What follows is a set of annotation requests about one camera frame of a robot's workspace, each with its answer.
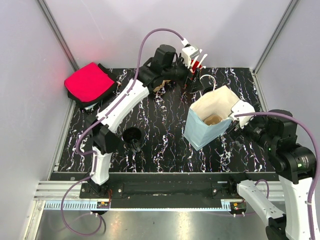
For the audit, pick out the brown pulp cup carrier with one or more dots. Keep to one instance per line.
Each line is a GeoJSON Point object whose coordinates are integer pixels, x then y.
{"type": "Point", "coordinates": [164, 82]}

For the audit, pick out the light blue paper bag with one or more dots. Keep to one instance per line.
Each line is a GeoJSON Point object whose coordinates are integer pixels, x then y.
{"type": "Point", "coordinates": [219, 102]}

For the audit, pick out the black coffee cup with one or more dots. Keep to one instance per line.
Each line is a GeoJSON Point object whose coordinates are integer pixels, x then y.
{"type": "Point", "coordinates": [132, 136]}

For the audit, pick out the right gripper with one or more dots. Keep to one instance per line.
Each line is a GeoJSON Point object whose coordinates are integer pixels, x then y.
{"type": "Point", "coordinates": [236, 129]}

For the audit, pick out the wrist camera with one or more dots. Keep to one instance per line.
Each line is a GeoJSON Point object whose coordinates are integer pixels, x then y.
{"type": "Point", "coordinates": [188, 53]}
{"type": "Point", "coordinates": [241, 107]}

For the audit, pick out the stack of black lids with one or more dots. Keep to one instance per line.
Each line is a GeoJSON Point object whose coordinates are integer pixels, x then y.
{"type": "Point", "coordinates": [209, 89]}

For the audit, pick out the red straw cup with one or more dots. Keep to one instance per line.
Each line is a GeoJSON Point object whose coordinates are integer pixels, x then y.
{"type": "Point", "coordinates": [196, 65]}

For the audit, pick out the red and black cloth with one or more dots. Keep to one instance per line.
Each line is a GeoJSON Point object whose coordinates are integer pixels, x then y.
{"type": "Point", "coordinates": [90, 85]}

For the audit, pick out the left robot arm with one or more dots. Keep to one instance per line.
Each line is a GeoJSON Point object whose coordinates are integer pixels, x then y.
{"type": "Point", "coordinates": [165, 66]}

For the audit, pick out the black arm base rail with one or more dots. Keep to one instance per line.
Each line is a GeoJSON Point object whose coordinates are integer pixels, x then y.
{"type": "Point", "coordinates": [167, 191]}

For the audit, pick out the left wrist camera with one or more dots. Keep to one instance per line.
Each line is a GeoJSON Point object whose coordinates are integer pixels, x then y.
{"type": "Point", "coordinates": [188, 53]}

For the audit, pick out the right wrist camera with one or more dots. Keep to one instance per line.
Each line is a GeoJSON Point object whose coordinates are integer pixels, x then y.
{"type": "Point", "coordinates": [241, 107]}

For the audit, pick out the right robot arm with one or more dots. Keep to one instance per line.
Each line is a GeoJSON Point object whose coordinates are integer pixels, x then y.
{"type": "Point", "coordinates": [293, 152]}

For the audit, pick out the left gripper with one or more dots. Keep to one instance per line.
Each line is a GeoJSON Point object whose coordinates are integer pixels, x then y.
{"type": "Point", "coordinates": [196, 84]}

